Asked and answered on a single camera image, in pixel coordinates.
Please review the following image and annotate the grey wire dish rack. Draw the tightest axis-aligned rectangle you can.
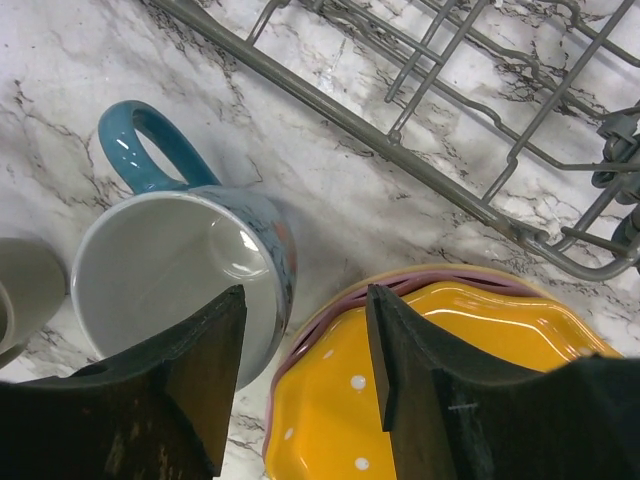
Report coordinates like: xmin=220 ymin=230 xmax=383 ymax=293
xmin=160 ymin=1 xmax=639 ymax=281

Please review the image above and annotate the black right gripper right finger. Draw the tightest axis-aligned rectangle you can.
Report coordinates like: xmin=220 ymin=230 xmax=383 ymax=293
xmin=366 ymin=284 xmax=639 ymax=479

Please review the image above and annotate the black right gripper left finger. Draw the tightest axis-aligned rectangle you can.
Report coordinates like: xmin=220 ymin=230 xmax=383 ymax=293
xmin=1 ymin=285 xmax=247 ymax=479

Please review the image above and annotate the pink plate under stack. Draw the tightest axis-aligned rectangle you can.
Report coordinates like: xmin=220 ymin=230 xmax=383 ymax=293
xmin=262 ymin=264 xmax=553 ymax=459

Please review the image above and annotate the small grey cup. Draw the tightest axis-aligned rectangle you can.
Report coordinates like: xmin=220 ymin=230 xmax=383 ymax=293
xmin=1 ymin=238 xmax=67 ymax=366

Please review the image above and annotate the blue floral mug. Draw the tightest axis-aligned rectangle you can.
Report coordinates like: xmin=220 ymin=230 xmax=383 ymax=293
xmin=71 ymin=100 xmax=298 ymax=388

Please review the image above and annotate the orange polka dot plate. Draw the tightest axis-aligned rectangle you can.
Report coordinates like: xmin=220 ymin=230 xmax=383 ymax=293
xmin=264 ymin=282 xmax=639 ymax=479

